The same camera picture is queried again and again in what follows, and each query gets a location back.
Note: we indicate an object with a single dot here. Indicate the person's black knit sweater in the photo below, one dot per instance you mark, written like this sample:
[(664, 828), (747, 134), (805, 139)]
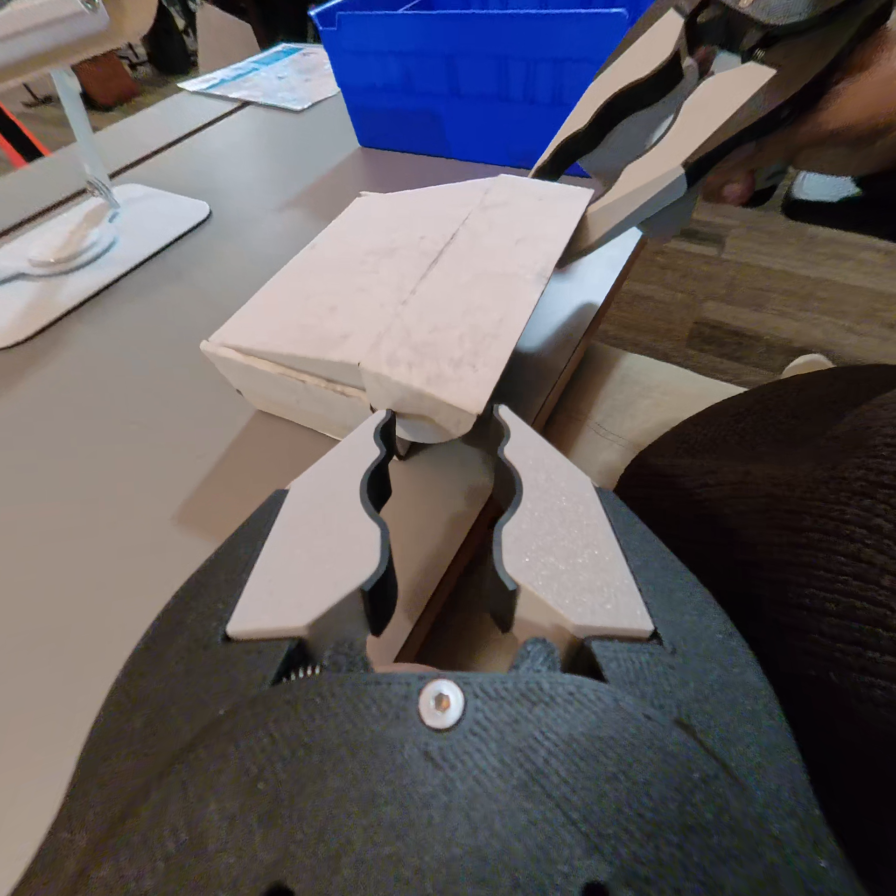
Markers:
[(770, 560)]

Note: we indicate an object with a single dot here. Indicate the instruction sheet on stand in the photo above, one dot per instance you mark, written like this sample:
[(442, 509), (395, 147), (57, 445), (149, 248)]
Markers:
[(105, 238)]

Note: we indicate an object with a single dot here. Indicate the blue storage bin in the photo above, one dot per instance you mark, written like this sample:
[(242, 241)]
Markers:
[(455, 84)]

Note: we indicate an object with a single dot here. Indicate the small pale rounded object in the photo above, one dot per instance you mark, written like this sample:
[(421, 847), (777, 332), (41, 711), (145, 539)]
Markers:
[(808, 365)]

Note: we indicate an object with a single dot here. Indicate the white mailer box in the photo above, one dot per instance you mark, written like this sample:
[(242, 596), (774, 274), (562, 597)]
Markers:
[(420, 280)]

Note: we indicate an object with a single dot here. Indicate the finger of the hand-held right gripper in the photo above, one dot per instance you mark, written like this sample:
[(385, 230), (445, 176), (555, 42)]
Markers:
[(630, 63), (665, 161)]

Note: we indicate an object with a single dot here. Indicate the person's right hand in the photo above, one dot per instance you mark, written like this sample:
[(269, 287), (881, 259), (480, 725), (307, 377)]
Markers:
[(854, 119)]

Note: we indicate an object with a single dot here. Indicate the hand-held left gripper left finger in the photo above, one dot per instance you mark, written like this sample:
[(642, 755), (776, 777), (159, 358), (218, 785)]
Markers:
[(308, 560)]

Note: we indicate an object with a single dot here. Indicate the grey desk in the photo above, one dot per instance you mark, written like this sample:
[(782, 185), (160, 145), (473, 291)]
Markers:
[(105, 455)]

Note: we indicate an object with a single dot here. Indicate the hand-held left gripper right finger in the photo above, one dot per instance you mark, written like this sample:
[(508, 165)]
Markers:
[(574, 560)]

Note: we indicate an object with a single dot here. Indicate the blue paper sheet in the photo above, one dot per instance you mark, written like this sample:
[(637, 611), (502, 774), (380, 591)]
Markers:
[(273, 77)]

